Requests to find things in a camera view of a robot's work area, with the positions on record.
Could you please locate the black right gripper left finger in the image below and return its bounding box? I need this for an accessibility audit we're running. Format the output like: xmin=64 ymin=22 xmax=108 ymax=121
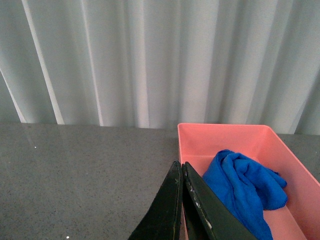
xmin=129 ymin=161 xmax=183 ymax=240

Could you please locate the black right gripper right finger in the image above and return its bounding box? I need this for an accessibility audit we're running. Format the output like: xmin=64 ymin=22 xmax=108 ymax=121
xmin=182 ymin=162 xmax=256 ymax=240

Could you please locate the blue microfiber cloth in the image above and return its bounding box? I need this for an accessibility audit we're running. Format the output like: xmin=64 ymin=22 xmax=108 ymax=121
xmin=202 ymin=149 xmax=288 ymax=240

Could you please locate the pink plastic tray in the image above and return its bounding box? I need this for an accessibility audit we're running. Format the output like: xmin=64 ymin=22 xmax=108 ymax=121
xmin=177 ymin=123 xmax=320 ymax=240

